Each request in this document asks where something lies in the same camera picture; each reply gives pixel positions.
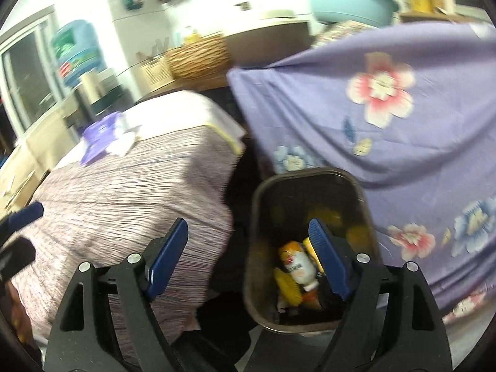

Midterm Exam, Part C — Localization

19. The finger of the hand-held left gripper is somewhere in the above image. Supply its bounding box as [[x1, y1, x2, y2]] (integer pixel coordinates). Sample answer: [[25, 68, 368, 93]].
[[0, 237, 36, 281], [0, 201, 44, 238]]

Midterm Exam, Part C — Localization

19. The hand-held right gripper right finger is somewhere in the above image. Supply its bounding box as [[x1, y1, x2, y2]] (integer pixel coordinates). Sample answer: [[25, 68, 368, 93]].
[[308, 218, 454, 372]]

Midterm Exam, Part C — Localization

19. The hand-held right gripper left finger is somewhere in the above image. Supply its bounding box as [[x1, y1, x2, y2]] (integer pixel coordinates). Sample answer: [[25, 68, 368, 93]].
[[46, 217, 190, 372]]

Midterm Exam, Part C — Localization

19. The white orange bottle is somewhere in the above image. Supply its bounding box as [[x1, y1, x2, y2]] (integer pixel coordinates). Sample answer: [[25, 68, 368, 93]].
[[278, 241, 321, 292]]

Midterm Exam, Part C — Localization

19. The yellow knitted cloth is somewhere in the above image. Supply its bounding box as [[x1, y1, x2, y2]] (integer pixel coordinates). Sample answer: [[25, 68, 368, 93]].
[[274, 267, 303, 305]]

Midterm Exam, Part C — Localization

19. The dark trash bin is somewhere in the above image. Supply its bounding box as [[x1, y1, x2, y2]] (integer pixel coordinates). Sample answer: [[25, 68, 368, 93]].
[[248, 167, 382, 336]]

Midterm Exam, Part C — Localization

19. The person's left hand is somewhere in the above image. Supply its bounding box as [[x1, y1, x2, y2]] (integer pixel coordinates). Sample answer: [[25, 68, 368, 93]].
[[2, 281, 35, 345]]

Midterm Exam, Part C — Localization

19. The beige cloth cover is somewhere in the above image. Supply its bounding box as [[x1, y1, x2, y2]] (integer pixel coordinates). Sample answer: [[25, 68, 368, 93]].
[[0, 139, 51, 210]]

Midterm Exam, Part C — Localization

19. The striped purple tablecloth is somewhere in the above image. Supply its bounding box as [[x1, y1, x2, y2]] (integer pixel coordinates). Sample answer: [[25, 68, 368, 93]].
[[8, 90, 246, 334]]

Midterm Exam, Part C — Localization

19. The purple white crumpled cloth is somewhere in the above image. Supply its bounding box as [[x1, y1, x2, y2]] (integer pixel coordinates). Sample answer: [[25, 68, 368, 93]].
[[79, 112, 122, 165]]

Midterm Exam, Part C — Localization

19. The white crumpled tissue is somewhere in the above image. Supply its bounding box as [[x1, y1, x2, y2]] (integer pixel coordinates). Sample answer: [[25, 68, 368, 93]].
[[112, 114, 146, 157]]

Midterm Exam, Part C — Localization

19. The window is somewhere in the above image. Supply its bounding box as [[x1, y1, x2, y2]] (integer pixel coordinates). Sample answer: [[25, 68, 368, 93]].
[[0, 6, 68, 136]]

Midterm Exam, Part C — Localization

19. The purple floral cloth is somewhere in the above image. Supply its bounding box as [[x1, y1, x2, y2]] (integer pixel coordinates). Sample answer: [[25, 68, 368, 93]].
[[227, 21, 496, 326]]

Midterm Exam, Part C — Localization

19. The paper towel roll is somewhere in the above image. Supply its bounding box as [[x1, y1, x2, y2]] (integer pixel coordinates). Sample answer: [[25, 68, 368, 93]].
[[79, 70, 105, 103]]

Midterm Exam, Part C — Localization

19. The dark teal roll holder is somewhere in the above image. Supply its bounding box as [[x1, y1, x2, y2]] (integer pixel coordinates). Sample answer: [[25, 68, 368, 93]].
[[91, 85, 128, 113]]

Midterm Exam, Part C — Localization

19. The blue water jug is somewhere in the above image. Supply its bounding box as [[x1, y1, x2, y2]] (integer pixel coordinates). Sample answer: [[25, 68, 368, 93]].
[[52, 19, 105, 86]]

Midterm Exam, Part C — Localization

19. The beige cardboard box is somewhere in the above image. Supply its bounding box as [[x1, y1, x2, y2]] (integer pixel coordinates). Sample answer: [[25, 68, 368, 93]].
[[139, 56, 175, 86]]

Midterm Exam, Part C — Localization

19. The wicker basket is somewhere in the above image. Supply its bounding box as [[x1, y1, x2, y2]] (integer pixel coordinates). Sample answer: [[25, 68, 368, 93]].
[[166, 35, 231, 80]]

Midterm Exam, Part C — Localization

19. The brown and cream rice cooker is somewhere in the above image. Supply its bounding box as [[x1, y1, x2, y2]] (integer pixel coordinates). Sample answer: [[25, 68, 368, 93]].
[[225, 8, 314, 66]]

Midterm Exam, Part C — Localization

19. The patterned brown cloth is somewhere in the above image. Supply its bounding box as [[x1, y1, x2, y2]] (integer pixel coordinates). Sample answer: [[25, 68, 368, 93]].
[[314, 19, 374, 47]]

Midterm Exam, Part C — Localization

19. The light blue plastic basin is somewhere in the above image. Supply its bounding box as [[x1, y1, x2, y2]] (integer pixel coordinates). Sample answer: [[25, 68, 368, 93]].
[[301, 0, 401, 26]]

